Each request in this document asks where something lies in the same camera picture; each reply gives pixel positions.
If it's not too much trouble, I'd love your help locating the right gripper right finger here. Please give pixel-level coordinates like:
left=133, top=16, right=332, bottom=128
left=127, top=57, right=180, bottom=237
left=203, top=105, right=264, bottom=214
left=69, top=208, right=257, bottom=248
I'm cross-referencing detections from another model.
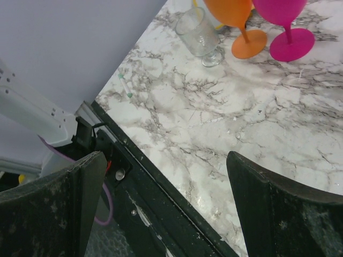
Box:
left=226, top=151, right=342, bottom=256

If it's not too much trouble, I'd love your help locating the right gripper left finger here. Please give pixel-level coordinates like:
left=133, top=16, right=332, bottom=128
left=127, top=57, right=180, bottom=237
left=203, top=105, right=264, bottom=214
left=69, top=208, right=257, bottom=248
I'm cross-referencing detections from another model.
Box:
left=1, top=152, right=107, bottom=256

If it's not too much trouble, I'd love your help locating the magenta plastic wine glass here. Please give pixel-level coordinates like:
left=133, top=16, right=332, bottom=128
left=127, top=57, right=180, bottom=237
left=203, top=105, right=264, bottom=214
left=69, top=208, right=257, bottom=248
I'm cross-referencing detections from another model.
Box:
left=253, top=0, right=315, bottom=62

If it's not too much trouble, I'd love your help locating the clear wine glass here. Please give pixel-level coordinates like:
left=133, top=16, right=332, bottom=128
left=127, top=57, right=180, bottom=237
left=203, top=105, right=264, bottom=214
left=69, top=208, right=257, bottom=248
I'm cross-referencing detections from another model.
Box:
left=175, top=7, right=224, bottom=67

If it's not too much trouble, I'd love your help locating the orange plastic wine glass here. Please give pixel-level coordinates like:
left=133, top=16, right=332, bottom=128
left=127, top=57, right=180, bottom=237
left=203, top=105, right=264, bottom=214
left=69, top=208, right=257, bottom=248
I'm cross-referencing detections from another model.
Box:
left=204, top=0, right=267, bottom=59

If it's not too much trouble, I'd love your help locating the green capped white marker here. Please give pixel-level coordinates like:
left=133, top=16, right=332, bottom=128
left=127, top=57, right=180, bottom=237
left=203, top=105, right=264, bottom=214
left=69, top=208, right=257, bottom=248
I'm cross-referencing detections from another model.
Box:
left=118, top=73, right=133, bottom=98

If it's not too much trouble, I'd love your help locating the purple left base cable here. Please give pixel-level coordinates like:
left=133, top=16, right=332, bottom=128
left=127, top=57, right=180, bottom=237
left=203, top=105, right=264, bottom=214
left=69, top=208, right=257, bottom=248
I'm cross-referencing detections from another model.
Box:
left=37, top=135, right=114, bottom=226

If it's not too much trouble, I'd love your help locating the black front mounting rail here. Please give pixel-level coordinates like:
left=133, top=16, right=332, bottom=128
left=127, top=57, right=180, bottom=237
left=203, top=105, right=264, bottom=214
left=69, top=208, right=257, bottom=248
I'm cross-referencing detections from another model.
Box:
left=77, top=103, right=235, bottom=256

